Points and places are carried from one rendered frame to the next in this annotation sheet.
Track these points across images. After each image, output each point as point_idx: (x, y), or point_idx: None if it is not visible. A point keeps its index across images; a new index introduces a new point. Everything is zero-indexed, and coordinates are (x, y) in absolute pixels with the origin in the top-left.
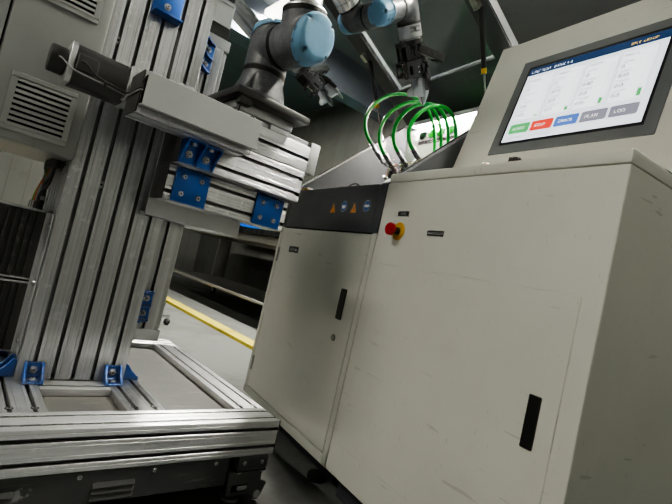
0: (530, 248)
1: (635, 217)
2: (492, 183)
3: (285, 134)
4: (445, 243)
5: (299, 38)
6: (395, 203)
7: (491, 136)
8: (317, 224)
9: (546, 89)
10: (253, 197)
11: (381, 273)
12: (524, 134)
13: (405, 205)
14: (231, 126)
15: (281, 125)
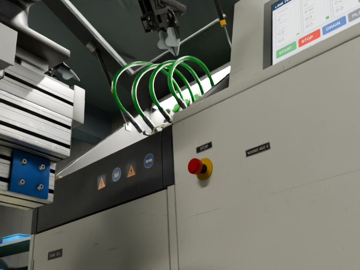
0: None
1: None
2: (312, 68)
3: (40, 73)
4: (276, 154)
5: None
6: (188, 141)
7: (258, 67)
8: (83, 210)
9: (298, 12)
10: (8, 156)
11: (196, 227)
12: (295, 52)
13: (203, 137)
14: None
15: (34, 61)
